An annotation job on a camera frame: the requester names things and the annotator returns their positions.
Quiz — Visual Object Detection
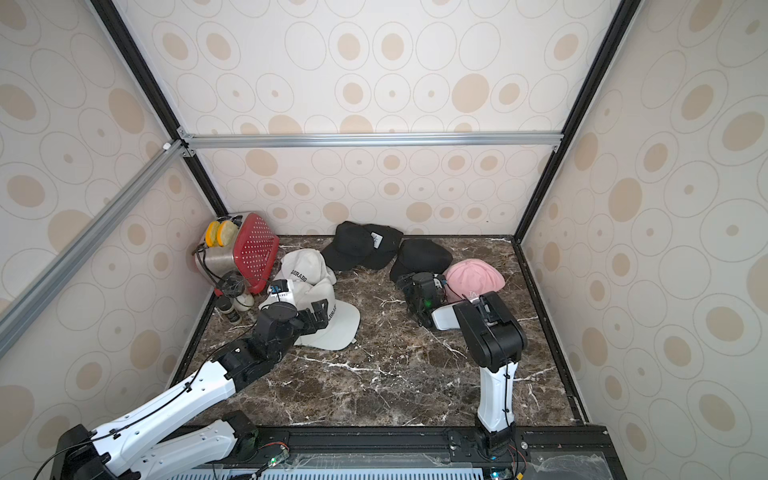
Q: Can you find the black cap plain front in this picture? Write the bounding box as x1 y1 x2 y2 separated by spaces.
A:
389 239 453 282

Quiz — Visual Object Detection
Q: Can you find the pink LA cap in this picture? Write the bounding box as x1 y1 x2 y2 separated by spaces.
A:
444 259 506 302

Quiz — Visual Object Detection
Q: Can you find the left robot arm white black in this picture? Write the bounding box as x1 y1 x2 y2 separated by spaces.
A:
44 300 335 479

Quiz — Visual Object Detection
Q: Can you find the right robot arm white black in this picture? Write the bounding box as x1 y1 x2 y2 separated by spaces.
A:
395 272 528 454

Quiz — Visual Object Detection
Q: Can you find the small dark bottle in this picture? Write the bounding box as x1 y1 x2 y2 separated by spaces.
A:
215 296 242 325

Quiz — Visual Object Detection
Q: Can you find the white Colorado cap front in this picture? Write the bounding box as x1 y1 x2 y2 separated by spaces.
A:
291 279 360 351

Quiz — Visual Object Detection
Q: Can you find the clear bottle black cap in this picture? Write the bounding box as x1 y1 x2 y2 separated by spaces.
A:
217 270 255 312

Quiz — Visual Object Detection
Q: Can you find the black cap with white label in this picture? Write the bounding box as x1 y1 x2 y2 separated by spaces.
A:
361 224 404 270

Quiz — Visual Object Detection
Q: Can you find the black cap back left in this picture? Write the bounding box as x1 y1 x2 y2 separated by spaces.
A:
321 221 374 271

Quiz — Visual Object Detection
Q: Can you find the metal rack container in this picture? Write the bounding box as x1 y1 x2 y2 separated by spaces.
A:
192 214 245 289

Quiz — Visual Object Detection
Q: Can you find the yellow sponge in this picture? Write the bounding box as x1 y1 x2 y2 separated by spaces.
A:
204 220 239 248

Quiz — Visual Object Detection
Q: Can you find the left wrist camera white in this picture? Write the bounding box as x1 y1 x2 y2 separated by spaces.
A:
259 279 296 309

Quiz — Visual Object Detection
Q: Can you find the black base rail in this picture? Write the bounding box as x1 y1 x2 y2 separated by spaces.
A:
137 423 628 480

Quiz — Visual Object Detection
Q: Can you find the horizontal aluminium rail back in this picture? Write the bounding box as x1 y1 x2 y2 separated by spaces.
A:
177 128 563 152

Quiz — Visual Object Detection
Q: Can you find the aluminium rail left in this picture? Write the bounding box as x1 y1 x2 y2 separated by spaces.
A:
1 140 184 355

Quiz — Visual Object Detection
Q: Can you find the black frame post right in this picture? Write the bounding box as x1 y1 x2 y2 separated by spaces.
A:
513 0 642 245

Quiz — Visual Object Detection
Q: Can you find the black frame post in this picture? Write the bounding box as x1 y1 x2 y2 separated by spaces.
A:
513 0 642 245
86 0 229 216

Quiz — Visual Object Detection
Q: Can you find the black frame post left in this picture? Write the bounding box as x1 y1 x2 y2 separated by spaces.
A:
86 0 229 216

